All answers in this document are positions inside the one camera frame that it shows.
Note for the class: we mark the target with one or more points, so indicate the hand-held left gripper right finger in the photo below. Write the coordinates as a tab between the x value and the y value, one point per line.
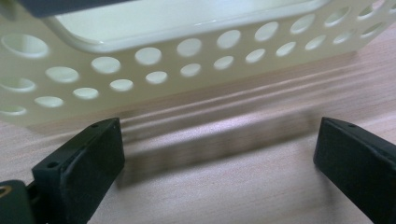
358	168

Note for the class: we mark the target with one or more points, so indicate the pale yellow perforated plastic basket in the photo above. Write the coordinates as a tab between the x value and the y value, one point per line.
171	62

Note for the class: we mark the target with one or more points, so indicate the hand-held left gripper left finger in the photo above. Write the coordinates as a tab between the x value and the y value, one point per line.
77	174

